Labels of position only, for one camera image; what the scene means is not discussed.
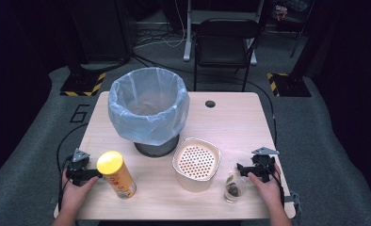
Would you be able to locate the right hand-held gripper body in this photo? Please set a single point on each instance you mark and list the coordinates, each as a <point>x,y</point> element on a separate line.
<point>264,166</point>

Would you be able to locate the white metal desk frame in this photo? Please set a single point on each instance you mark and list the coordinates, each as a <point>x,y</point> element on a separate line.
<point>187,37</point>

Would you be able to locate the trash bin with blue bag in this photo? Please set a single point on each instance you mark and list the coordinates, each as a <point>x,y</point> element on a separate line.
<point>149,125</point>

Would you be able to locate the person's left hand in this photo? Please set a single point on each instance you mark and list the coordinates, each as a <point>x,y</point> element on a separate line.
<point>73,197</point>

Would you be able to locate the yellow lemon piece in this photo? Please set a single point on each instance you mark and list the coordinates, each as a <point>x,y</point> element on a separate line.
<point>229,179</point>

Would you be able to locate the dark wet tea clump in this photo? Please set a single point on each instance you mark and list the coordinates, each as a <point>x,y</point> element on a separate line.
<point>233,190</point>

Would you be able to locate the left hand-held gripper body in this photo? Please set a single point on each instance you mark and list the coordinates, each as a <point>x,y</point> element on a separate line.
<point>78,174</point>

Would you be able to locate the black yellow-striped stand base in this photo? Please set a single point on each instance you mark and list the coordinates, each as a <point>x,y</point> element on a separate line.
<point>80,84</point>
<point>292,86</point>

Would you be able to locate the grey table edge clamp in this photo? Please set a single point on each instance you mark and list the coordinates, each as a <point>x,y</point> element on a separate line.
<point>295,201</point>

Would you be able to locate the yellow-lidded orange snack canister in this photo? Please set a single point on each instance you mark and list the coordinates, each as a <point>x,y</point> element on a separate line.
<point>119,177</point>

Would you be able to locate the large black cabinet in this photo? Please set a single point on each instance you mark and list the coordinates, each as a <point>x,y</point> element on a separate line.
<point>102,28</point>

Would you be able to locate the clear glass cup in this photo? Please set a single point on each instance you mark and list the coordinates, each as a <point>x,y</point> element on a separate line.
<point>235,197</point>

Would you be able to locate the person's right hand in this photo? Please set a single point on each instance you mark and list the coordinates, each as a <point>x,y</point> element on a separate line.
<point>271,194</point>

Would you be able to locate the black folding chair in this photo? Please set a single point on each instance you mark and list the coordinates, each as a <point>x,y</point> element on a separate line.
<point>226,29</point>

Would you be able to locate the dark round trash bin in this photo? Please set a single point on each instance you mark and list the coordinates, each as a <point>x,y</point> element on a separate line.
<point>157,150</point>

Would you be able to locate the white square strainer container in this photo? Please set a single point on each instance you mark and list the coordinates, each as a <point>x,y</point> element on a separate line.
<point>196,163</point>

